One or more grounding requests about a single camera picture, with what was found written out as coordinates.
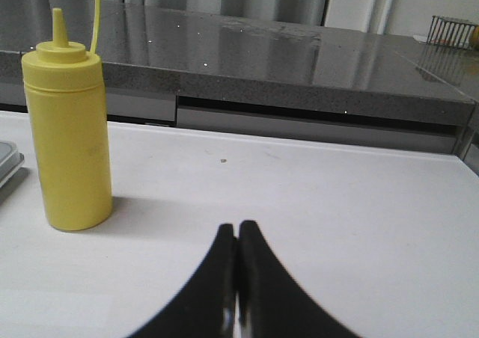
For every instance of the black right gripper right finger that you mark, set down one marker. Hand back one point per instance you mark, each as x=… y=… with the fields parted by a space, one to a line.
x=271 y=302

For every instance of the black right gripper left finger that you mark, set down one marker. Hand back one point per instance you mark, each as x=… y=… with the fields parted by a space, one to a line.
x=205 y=306

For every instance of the yellow squeeze bottle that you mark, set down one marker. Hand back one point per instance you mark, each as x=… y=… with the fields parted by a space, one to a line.
x=66 y=101

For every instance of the grey digital kitchen scale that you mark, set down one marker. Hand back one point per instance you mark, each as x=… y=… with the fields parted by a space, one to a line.
x=13 y=171

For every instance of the grey stone counter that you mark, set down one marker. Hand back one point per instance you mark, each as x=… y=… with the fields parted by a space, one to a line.
x=270 y=78

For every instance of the dark wire rack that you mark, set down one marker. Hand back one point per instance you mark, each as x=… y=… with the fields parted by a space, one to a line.
x=450 y=32

